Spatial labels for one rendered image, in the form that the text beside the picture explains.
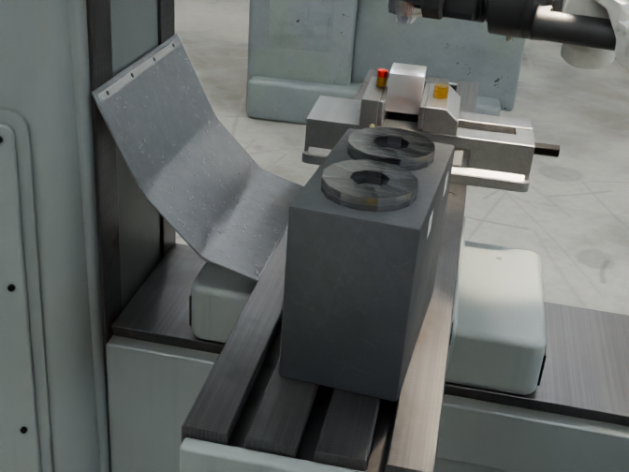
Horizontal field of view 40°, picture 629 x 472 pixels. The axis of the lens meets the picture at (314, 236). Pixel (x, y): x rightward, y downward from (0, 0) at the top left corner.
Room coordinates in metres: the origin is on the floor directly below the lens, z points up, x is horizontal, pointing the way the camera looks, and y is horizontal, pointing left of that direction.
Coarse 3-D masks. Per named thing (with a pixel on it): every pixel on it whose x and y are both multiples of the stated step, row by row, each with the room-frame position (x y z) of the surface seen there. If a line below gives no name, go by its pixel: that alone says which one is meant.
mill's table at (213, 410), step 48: (240, 336) 0.76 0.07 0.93; (432, 336) 0.79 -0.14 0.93; (240, 384) 0.68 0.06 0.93; (288, 384) 0.69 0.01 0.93; (432, 384) 0.70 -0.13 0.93; (192, 432) 0.61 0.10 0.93; (240, 432) 0.64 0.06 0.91; (288, 432) 0.62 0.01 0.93; (336, 432) 0.62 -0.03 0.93; (384, 432) 0.65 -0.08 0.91; (432, 432) 0.63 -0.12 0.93
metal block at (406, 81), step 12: (396, 72) 1.28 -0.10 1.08; (408, 72) 1.29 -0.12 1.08; (420, 72) 1.29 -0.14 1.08; (396, 84) 1.27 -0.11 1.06; (408, 84) 1.27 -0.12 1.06; (420, 84) 1.27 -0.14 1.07; (396, 96) 1.27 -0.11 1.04; (408, 96) 1.27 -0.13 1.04; (420, 96) 1.27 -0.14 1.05; (396, 108) 1.27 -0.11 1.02; (408, 108) 1.27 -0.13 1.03
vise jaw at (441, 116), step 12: (432, 84) 1.35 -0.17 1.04; (432, 96) 1.29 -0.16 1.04; (456, 96) 1.33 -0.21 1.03; (420, 108) 1.24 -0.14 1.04; (432, 108) 1.23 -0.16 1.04; (444, 108) 1.24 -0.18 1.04; (456, 108) 1.28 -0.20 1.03; (420, 120) 1.24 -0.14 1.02; (432, 120) 1.23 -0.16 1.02; (444, 120) 1.23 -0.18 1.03; (456, 120) 1.23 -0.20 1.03; (432, 132) 1.23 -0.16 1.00; (444, 132) 1.23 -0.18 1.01; (456, 132) 1.23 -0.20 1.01
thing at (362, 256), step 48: (336, 144) 0.86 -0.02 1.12; (384, 144) 0.85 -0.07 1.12; (432, 144) 0.84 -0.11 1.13; (336, 192) 0.71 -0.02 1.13; (384, 192) 0.71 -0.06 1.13; (432, 192) 0.75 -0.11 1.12; (288, 240) 0.70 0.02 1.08; (336, 240) 0.69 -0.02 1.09; (384, 240) 0.68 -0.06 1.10; (432, 240) 0.78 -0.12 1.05; (288, 288) 0.70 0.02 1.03; (336, 288) 0.68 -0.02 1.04; (384, 288) 0.67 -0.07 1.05; (432, 288) 0.87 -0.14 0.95; (288, 336) 0.69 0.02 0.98; (336, 336) 0.68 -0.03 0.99; (384, 336) 0.67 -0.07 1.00; (336, 384) 0.68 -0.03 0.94; (384, 384) 0.67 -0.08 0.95
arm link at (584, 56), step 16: (528, 0) 1.04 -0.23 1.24; (544, 0) 1.04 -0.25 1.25; (560, 0) 1.04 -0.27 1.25; (576, 0) 1.03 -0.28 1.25; (592, 0) 1.02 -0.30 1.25; (528, 16) 1.04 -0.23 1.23; (544, 16) 1.02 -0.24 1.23; (560, 16) 1.01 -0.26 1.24; (576, 16) 1.01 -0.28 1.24; (592, 16) 1.03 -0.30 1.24; (528, 32) 1.05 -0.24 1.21; (544, 32) 1.01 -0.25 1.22; (560, 32) 1.01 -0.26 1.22; (576, 32) 1.00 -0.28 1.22; (592, 32) 0.99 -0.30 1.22; (608, 32) 0.99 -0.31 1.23; (576, 48) 1.05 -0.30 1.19; (592, 48) 1.04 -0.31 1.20; (608, 48) 0.99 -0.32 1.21; (576, 64) 1.05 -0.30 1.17; (592, 64) 1.04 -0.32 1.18; (608, 64) 1.05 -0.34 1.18
